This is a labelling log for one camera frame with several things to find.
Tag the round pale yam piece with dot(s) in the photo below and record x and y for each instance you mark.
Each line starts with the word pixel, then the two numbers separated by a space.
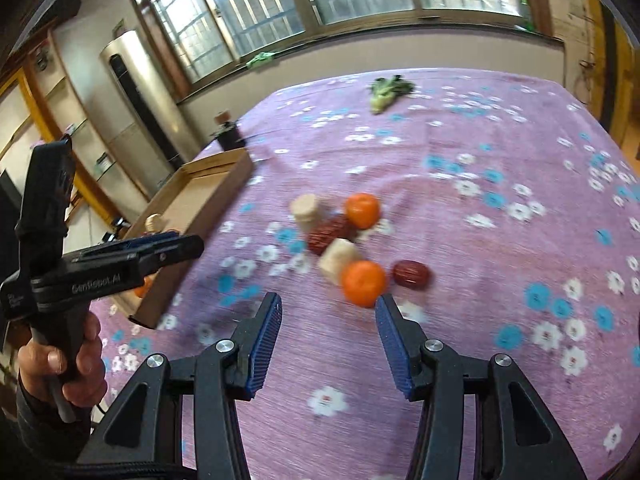
pixel 305 212

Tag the wooden wall shelf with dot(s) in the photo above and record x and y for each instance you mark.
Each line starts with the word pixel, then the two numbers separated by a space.
pixel 75 100

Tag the square pale yam piece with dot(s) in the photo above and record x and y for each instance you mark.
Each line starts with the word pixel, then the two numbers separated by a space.
pixel 154 221

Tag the green bok choy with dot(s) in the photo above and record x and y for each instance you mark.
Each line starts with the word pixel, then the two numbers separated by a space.
pixel 387 92

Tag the green bottle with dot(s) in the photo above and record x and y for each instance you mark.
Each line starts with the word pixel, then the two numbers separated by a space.
pixel 525 12

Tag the small orange mandarin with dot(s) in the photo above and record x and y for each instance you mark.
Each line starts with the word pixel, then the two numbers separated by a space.
pixel 364 282
pixel 142 289
pixel 362 210

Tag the shallow cardboard box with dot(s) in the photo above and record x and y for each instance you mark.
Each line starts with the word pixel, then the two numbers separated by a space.
pixel 210 200

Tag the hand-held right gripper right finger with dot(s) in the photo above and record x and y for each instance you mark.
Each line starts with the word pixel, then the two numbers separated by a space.
pixel 397 350

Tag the gold tower air conditioner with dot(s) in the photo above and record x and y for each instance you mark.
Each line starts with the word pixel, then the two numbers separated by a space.
pixel 145 95

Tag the person's left forearm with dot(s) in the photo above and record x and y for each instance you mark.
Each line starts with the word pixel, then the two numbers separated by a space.
pixel 40 425

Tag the person's left hand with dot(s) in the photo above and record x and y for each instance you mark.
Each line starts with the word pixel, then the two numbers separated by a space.
pixel 82 370

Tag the dark red jujube date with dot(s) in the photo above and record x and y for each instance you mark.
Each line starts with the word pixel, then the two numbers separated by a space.
pixel 411 274
pixel 332 235

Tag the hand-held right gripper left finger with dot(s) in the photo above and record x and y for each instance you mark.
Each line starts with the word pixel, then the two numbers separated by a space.
pixel 260 350

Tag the yellow wooden door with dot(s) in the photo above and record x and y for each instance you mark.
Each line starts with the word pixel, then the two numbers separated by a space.
pixel 615 60

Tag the green cloth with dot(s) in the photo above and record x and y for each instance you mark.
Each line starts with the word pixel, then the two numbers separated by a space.
pixel 259 59

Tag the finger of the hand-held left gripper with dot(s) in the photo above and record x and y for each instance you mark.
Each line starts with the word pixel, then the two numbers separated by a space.
pixel 175 252
pixel 145 241

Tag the pale yam chunk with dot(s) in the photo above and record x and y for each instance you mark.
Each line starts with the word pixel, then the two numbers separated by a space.
pixel 339 257

